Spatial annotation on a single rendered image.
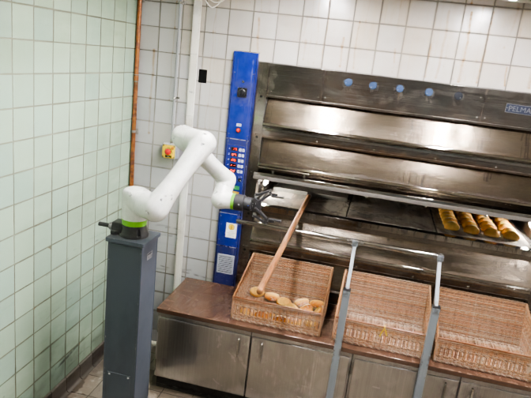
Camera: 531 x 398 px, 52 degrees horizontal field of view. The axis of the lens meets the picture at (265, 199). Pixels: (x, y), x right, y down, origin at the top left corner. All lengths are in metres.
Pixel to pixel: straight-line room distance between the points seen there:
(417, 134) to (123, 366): 2.14
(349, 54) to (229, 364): 2.02
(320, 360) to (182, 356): 0.87
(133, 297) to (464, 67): 2.25
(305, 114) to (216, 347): 1.55
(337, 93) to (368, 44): 0.34
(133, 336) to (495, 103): 2.41
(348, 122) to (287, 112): 0.39
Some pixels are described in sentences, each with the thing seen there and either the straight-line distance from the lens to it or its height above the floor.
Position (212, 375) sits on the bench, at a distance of 3.55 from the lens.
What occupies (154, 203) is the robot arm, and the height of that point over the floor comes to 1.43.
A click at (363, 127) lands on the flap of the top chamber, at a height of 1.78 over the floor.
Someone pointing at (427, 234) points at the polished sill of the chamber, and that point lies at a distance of 3.56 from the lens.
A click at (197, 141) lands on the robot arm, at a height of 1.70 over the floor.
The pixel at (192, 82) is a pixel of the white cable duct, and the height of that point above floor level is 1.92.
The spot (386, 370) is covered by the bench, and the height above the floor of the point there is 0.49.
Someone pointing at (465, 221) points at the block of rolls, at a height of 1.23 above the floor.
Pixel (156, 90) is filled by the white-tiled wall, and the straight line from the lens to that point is 3.72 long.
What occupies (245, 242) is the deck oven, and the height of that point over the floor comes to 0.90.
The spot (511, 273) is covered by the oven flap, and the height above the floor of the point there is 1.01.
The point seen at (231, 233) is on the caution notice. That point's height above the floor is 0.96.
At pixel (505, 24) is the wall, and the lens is 3.47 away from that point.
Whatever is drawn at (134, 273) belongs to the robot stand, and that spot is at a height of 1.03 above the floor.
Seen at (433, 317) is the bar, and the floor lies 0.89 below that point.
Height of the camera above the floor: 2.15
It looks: 15 degrees down
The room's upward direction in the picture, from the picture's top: 7 degrees clockwise
